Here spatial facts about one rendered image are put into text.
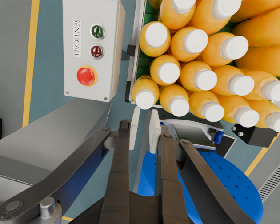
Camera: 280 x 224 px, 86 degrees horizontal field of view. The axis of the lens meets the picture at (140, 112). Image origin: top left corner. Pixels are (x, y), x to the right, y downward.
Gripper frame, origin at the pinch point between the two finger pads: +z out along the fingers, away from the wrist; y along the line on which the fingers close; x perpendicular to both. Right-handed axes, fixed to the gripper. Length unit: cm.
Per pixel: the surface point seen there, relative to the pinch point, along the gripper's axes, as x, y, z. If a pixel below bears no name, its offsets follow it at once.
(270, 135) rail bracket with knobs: -7.1, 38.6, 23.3
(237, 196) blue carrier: -16.4, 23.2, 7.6
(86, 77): 2.7, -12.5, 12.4
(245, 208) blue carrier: -16.4, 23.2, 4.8
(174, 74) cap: 6.2, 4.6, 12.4
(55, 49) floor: 2, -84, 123
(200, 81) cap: 5.8, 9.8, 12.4
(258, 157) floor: -72, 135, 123
